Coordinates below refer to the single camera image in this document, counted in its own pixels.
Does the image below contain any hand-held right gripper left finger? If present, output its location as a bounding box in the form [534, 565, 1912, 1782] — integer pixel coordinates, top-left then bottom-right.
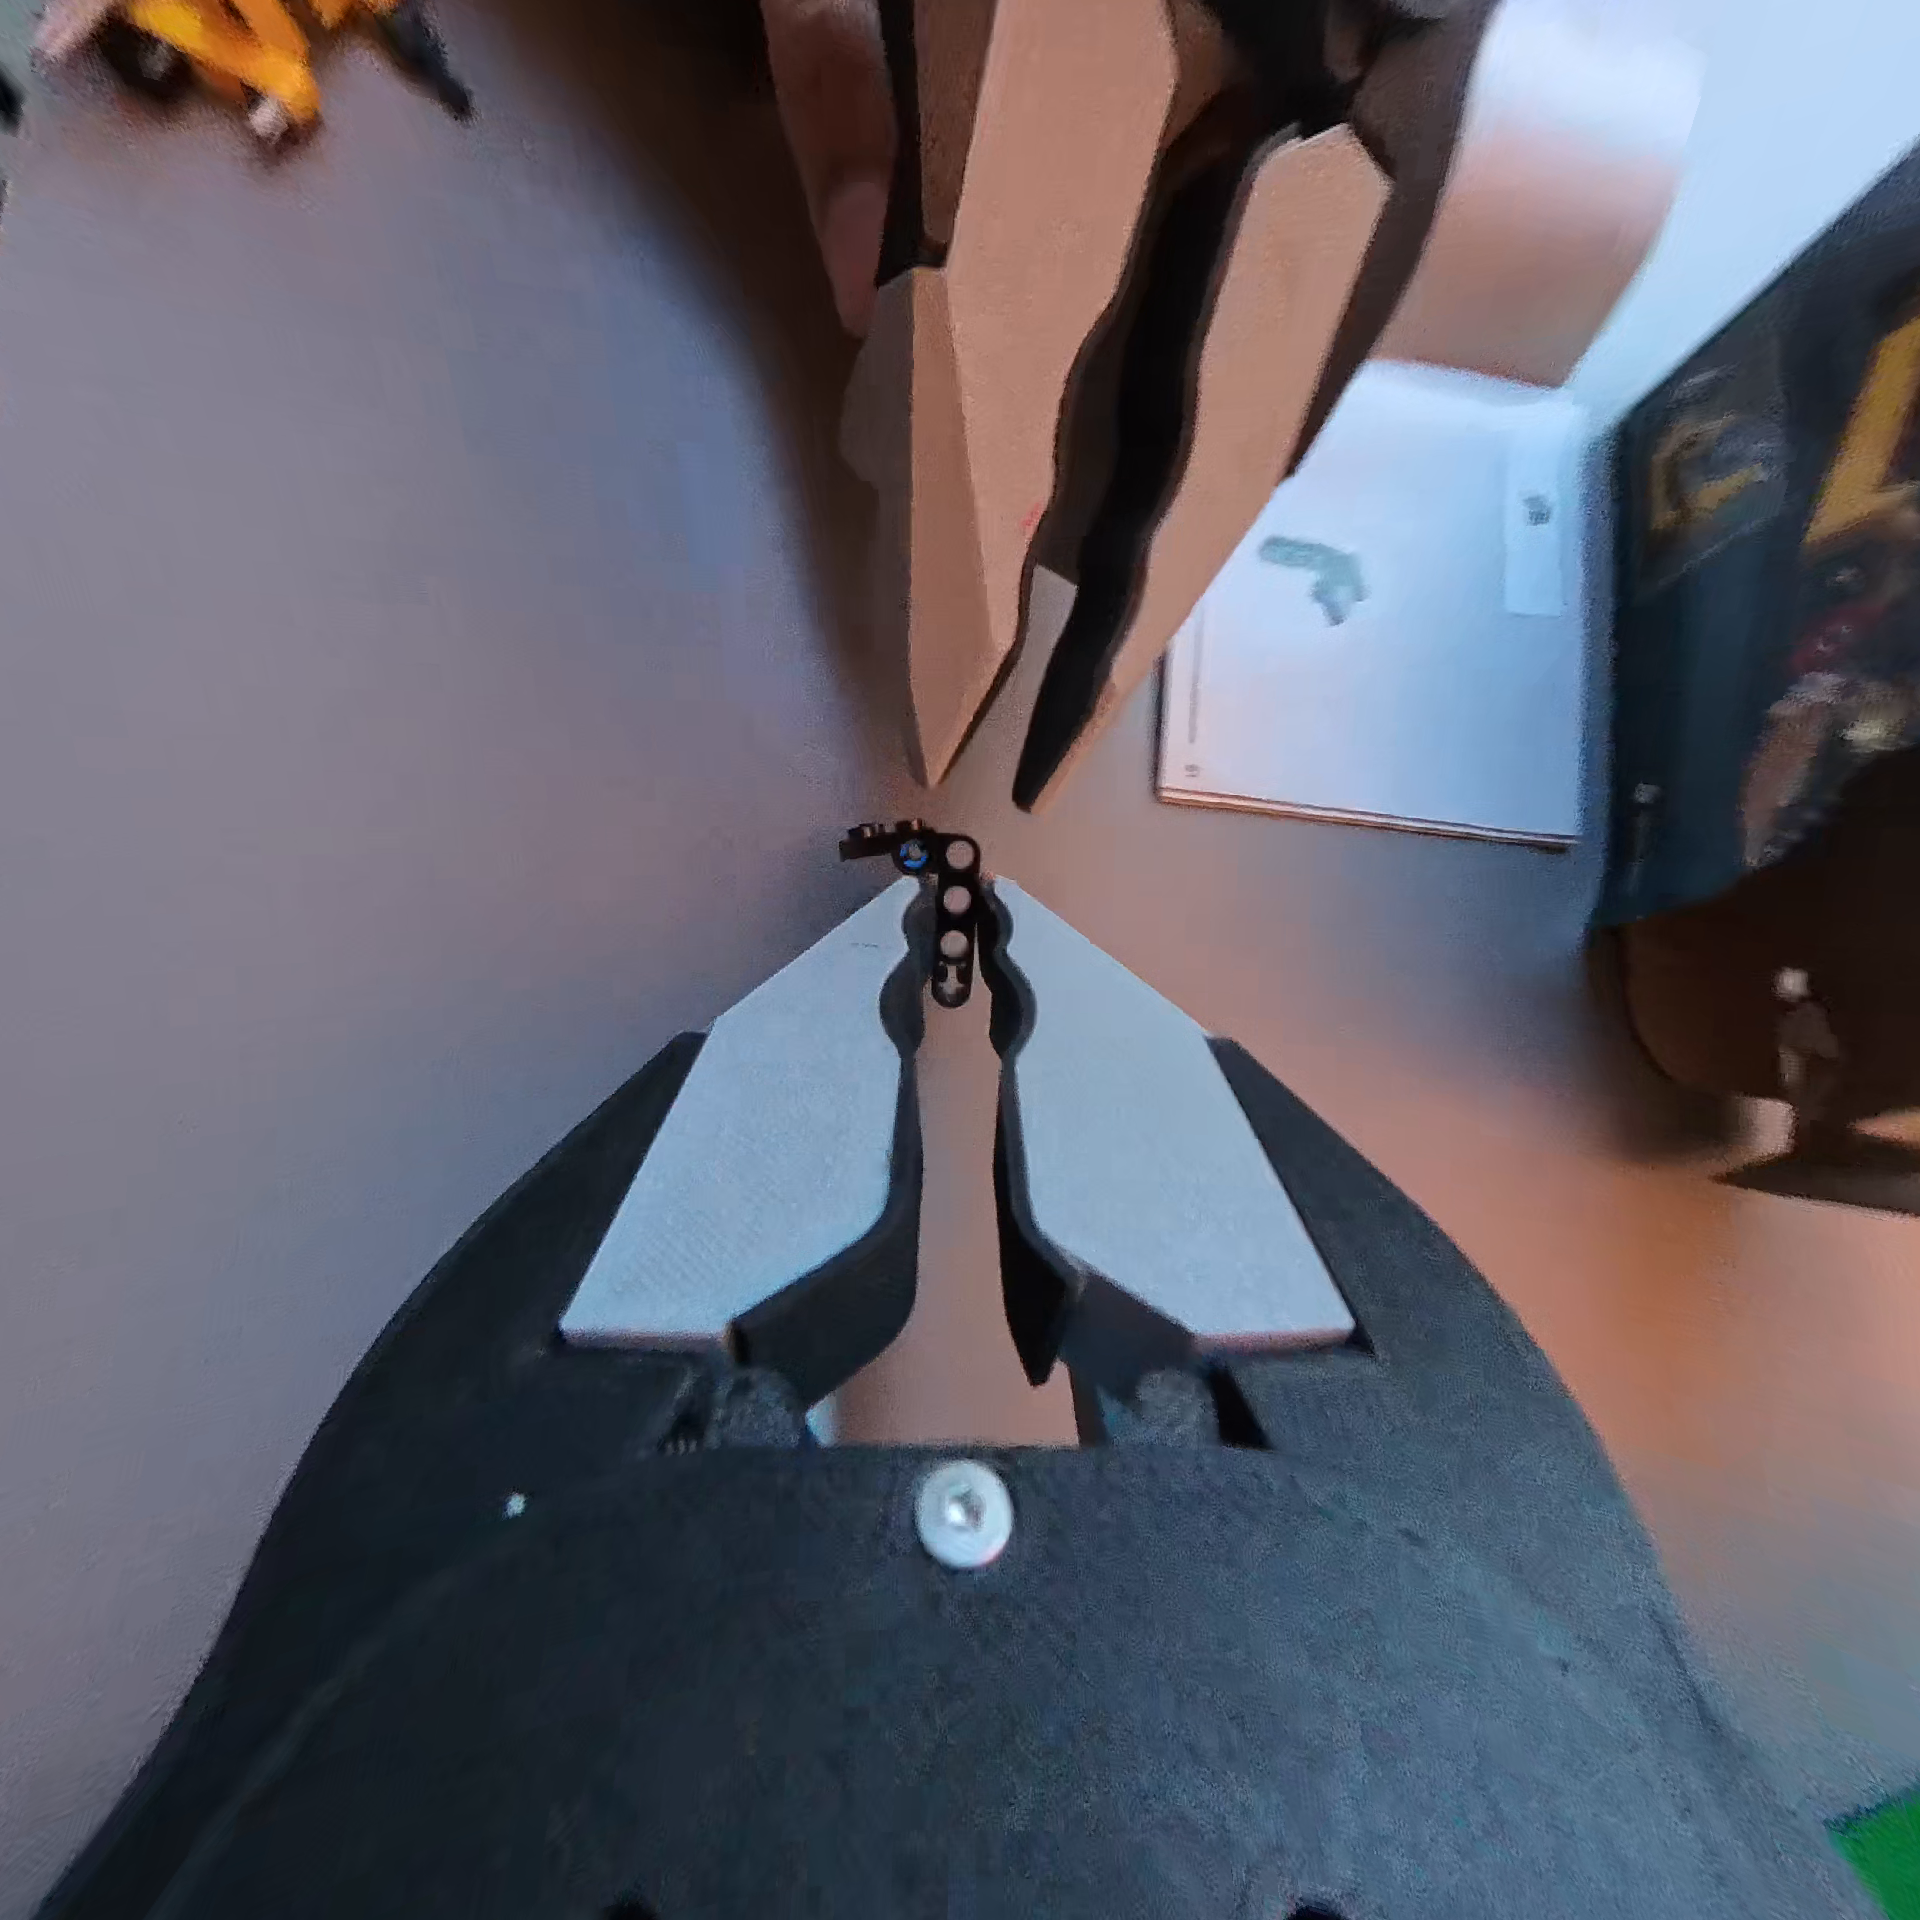
[560, 873, 928, 1407]

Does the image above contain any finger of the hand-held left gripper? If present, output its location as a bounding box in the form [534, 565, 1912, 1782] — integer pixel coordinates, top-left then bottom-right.
[842, 0, 1186, 793]
[1007, 118, 1401, 815]

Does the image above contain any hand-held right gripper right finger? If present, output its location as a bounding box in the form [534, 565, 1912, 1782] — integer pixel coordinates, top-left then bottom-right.
[976, 877, 1373, 1447]

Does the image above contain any person's left hand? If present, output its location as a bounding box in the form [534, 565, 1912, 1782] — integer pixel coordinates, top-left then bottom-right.
[760, 0, 905, 343]

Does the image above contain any dark lego set box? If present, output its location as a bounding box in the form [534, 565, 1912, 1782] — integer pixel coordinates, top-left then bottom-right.
[1585, 151, 1920, 1221]

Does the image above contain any white lego instruction booklet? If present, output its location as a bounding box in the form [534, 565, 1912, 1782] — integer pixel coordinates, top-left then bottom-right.
[1152, 364, 1594, 853]

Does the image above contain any green plastic bin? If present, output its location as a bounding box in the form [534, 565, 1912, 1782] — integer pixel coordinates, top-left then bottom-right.
[1819, 1796, 1920, 1920]

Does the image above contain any black lego beam assembly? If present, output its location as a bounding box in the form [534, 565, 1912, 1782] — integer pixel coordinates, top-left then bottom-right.
[835, 815, 987, 1009]

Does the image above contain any yellow lego model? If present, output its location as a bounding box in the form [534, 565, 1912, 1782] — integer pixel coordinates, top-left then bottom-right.
[37, 0, 480, 147]

